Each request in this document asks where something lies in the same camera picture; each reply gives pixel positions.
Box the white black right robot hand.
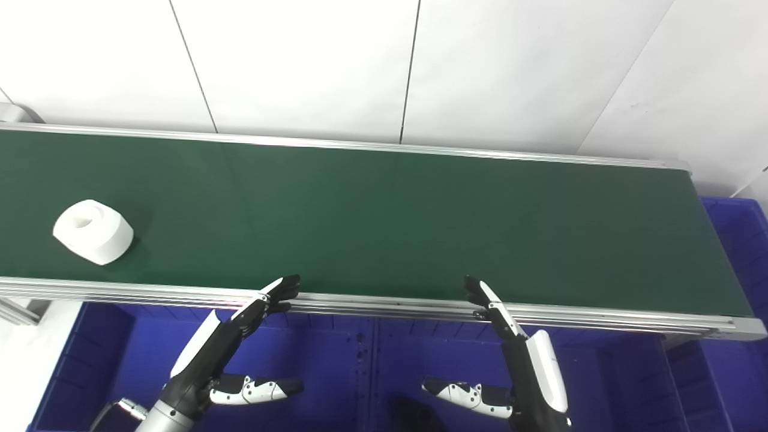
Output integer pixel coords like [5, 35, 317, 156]
[422, 275, 572, 432]

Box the blue plastic bin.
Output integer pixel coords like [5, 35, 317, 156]
[665, 197, 768, 432]
[27, 300, 374, 432]
[369, 315, 691, 432]

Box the aluminium conveyor support leg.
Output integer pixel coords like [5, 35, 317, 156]
[0, 297, 50, 326]

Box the green conveyor belt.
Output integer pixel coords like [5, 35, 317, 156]
[0, 122, 768, 343]
[0, 129, 754, 319]

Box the white plastic cylindrical part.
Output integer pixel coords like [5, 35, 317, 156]
[52, 199, 134, 266]

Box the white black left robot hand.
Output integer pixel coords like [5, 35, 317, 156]
[160, 275, 304, 421]

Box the grey conveyor end cover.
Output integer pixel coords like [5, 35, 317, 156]
[0, 102, 44, 125]

